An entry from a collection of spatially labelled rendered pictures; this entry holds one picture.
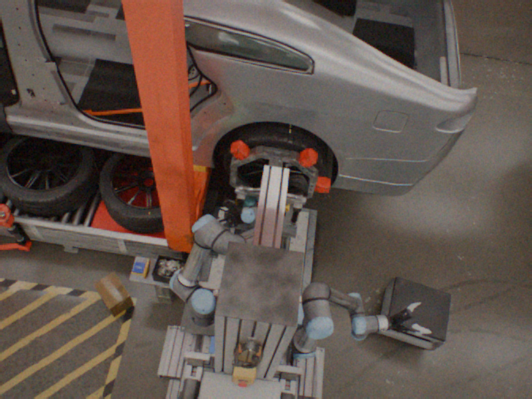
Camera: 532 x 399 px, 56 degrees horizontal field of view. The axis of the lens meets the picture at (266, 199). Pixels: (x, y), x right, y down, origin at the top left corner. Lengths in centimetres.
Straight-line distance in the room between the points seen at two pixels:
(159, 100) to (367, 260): 240
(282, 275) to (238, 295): 15
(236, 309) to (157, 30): 96
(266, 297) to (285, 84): 136
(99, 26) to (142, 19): 217
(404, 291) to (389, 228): 75
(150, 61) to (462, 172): 337
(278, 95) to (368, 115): 49
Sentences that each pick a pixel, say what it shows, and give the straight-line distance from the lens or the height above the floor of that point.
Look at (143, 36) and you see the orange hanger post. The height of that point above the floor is 227.
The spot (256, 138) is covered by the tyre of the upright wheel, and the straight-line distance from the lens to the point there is 296.
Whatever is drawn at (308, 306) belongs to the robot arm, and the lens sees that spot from 218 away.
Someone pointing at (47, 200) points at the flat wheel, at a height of 50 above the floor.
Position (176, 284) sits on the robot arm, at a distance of 263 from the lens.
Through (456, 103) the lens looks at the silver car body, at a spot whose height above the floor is 163.
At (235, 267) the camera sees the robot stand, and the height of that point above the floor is 203.
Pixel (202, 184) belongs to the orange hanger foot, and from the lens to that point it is 331.
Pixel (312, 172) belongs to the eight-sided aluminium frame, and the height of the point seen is 100.
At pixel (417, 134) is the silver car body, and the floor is 140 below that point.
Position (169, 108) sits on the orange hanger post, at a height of 191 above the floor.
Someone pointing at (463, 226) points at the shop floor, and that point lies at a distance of 441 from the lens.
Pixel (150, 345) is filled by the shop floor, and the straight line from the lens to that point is 362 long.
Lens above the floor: 348
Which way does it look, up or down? 59 degrees down
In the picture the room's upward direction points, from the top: 10 degrees clockwise
